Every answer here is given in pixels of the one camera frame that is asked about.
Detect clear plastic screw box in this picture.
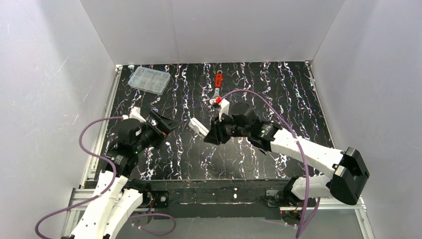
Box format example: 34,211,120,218
128,66,171,95

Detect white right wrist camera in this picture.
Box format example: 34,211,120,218
210,97,230,121

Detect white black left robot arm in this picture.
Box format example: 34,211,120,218
67,110,179,239

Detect white remote control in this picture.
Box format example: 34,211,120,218
189,118,209,138

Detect red handled adjustable wrench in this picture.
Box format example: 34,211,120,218
211,70,223,99

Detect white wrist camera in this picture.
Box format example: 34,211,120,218
129,107,146,123
210,97,230,121

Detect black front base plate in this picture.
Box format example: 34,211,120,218
150,179,288,220

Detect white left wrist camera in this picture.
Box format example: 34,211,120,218
129,107,146,123

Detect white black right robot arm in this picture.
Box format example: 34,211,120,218
203,98,370,205

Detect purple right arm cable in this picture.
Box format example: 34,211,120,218
218,89,322,239

